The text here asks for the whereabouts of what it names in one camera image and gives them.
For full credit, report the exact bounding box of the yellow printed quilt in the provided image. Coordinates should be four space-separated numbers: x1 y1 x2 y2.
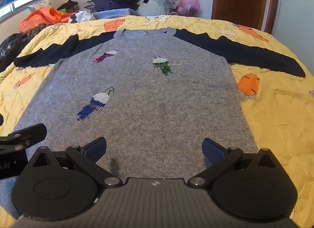
0 15 314 228

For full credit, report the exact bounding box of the white crumpled plastic bag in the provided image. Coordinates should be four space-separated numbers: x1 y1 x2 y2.
70 9 96 23

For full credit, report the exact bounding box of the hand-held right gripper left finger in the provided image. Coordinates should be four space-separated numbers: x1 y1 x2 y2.
28 137 123 189

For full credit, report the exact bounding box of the dark brown bag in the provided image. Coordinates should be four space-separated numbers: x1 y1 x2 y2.
57 0 79 13

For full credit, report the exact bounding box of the window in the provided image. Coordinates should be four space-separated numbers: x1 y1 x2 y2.
0 0 41 23

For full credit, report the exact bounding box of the pink plastic bag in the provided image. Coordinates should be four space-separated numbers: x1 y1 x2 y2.
177 0 200 17

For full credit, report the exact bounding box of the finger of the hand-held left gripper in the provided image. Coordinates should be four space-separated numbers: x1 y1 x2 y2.
0 123 47 151

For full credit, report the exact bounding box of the pale blue bundle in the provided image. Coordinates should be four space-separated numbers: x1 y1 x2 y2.
137 0 172 17

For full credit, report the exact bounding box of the orange plastic bag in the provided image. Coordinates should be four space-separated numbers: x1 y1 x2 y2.
19 7 74 34

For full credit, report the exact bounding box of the floral pillow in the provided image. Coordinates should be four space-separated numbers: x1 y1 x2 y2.
28 0 52 12

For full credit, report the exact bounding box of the grey sweater with navy sleeves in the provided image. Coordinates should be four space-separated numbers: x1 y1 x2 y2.
0 28 306 219

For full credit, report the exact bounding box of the dark patterned cloth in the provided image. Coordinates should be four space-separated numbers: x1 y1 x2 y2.
0 23 47 71

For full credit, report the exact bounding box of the light blue fuzzy blanket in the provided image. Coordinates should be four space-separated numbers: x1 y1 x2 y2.
93 8 139 20

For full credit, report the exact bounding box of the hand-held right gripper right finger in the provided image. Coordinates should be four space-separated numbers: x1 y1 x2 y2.
188 138 283 189

